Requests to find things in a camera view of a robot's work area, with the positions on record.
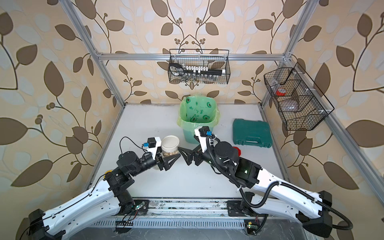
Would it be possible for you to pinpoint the red jar lid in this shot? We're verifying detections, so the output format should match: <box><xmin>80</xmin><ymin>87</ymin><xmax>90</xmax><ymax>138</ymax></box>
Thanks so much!
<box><xmin>233</xmin><ymin>147</ymin><xmax>242</xmax><ymax>157</ymax></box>

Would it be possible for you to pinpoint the right wire basket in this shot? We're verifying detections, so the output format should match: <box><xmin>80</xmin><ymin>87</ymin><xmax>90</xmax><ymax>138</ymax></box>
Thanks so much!
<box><xmin>264</xmin><ymin>63</ymin><xmax>335</xmax><ymax>131</ymax></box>

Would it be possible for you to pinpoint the red object in basket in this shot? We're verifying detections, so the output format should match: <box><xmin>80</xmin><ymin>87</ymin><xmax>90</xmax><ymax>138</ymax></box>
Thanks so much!
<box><xmin>276</xmin><ymin>88</ymin><xmax>287</xmax><ymax>97</ymax></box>

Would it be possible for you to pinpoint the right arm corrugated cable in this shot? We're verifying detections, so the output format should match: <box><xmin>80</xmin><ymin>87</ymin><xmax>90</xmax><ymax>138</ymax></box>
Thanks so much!
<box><xmin>205</xmin><ymin>134</ymin><xmax>354</xmax><ymax>231</ymax></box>

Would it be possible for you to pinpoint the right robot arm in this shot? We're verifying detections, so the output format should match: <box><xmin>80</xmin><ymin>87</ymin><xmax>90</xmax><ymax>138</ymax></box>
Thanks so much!
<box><xmin>178</xmin><ymin>142</ymin><xmax>333</xmax><ymax>238</ymax></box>

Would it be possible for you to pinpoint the wire basket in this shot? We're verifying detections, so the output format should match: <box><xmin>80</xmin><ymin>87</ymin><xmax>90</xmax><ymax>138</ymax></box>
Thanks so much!
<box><xmin>168</xmin><ymin>48</ymin><xmax>231</xmax><ymax>85</ymax></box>
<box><xmin>264</xmin><ymin>63</ymin><xmax>335</xmax><ymax>131</ymax></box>

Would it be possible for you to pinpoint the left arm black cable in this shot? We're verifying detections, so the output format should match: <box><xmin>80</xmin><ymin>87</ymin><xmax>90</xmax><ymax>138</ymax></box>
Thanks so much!
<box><xmin>17</xmin><ymin>136</ymin><xmax>145</xmax><ymax>240</ymax></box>

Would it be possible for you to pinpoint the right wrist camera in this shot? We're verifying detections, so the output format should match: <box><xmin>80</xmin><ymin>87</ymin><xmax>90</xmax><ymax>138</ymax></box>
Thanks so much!
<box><xmin>194</xmin><ymin>126</ymin><xmax>214</xmax><ymax>153</ymax></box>

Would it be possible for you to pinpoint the green plastic tool case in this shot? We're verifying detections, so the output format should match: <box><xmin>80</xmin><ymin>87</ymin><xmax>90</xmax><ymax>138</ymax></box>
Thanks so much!
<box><xmin>233</xmin><ymin>119</ymin><xmax>273</xmax><ymax>148</ymax></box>

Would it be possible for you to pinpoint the green plastic trash bin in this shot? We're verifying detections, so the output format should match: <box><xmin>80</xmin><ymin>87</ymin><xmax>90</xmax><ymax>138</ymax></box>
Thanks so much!
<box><xmin>181</xmin><ymin>96</ymin><xmax>217</xmax><ymax>144</ymax></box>

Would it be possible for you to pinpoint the back wire basket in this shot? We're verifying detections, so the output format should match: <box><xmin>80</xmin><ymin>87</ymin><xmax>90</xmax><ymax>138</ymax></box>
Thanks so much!
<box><xmin>168</xmin><ymin>48</ymin><xmax>231</xmax><ymax>85</ymax></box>

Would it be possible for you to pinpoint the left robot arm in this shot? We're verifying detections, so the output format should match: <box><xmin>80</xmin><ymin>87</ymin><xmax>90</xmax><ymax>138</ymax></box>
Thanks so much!
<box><xmin>17</xmin><ymin>148</ymin><xmax>181</xmax><ymax>240</ymax></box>

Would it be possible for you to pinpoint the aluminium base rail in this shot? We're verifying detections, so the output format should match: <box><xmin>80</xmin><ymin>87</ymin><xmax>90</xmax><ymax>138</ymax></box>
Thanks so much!
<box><xmin>86</xmin><ymin>197</ymin><xmax>313</xmax><ymax>219</ymax></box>

